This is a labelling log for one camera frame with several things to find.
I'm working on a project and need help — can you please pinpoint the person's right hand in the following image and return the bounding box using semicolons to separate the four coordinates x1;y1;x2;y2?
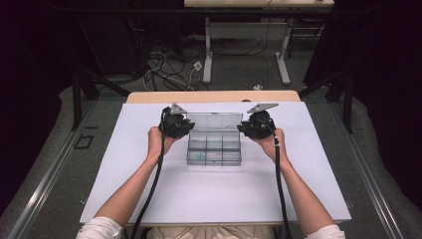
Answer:
250;127;289;166

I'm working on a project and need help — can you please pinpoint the person's white sleeve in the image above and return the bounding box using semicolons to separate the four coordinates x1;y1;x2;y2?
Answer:
76;216;123;239
304;224;346;239

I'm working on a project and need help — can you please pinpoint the white table board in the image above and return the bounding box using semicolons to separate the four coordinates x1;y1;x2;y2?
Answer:
79;101;352;225

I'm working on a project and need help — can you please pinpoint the person's left hand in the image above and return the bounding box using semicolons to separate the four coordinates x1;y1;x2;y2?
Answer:
146;125;179;162

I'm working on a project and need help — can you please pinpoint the person's right white sleeve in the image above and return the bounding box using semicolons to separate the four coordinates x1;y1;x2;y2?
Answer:
304;224;346;239

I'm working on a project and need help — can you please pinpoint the white power strip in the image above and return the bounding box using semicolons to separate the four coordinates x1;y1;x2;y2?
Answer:
161;74;196;92

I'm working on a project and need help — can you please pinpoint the person's left white sleeve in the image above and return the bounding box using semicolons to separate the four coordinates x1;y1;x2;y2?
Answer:
76;216;123;239

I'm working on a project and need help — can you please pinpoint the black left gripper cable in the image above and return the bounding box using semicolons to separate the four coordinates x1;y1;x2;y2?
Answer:
130;107;169;239

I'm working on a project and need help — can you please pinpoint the aluminium floor rail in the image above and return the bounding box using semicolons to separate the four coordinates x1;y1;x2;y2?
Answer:
331;101;405;239
6;101;99;239

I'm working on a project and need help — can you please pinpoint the person's beige lap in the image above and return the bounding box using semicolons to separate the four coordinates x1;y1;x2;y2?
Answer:
145;225;277;239

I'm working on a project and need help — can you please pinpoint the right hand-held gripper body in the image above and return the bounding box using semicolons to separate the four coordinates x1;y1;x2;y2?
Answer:
246;102;280;140

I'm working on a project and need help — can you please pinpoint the wooden table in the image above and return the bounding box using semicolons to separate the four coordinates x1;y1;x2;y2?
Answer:
85;90;349;229

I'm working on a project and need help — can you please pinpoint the dark curtain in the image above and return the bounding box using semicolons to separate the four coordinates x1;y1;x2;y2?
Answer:
0;0;83;208
303;0;422;211

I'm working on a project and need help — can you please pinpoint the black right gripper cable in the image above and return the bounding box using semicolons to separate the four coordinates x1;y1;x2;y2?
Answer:
262;118;294;239

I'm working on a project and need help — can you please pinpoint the black metal stand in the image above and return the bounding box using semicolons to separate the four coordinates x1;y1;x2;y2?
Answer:
70;19;131;132
298;64;354;134

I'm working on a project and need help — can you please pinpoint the clear plastic compartment box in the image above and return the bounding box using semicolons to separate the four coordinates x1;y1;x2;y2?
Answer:
185;112;245;167

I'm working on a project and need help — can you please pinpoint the white-legged desk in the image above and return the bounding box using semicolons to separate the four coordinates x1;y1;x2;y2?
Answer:
183;0;335;86

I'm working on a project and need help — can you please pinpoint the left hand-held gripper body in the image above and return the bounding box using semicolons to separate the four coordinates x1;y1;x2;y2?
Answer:
157;102;189;139

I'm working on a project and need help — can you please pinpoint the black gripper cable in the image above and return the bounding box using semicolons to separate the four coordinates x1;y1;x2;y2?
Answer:
262;118;294;239
130;107;169;239

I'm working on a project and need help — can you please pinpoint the tangle of floor cables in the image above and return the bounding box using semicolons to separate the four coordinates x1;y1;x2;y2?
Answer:
127;16;207;93

